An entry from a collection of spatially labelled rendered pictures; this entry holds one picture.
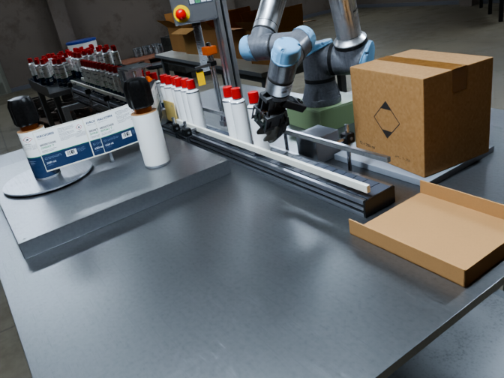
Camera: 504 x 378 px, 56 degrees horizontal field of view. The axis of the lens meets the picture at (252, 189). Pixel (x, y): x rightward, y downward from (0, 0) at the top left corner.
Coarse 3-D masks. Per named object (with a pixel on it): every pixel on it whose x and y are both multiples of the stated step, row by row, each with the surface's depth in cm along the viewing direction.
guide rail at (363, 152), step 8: (216, 112) 182; (296, 136) 144; (304, 136) 140; (312, 136) 137; (328, 144) 132; (336, 144) 129; (344, 144) 128; (352, 152) 125; (360, 152) 122; (368, 152) 120; (384, 160) 116
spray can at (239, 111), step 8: (232, 88) 156; (240, 88) 156; (232, 96) 156; (240, 96) 156; (232, 104) 157; (240, 104) 156; (232, 112) 159; (240, 112) 157; (240, 120) 158; (248, 120) 161; (240, 128) 160; (248, 128) 161; (240, 136) 161; (248, 136) 162
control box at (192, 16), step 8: (176, 0) 170; (184, 0) 170; (176, 8) 171; (184, 8) 171; (192, 8) 171; (200, 8) 171; (208, 8) 171; (216, 8) 171; (192, 16) 172; (200, 16) 172; (208, 16) 172; (216, 16) 172; (176, 24) 173; (184, 24) 174
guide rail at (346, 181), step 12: (180, 120) 196; (204, 132) 179; (216, 132) 173; (240, 144) 159; (252, 144) 154; (276, 156) 143; (300, 168) 134; (312, 168) 130; (336, 180) 123; (348, 180) 119
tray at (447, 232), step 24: (432, 192) 120; (456, 192) 114; (384, 216) 115; (408, 216) 114; (432, 216) 112; (456, 216) 110; (480, 216) 108; (384, 240) 102; (408, 240) 105; (432, 240) 103; (456, 240) 102; (480, 240) 100; (432, 264) 93; (456, 264) 94; (480, 264) 89
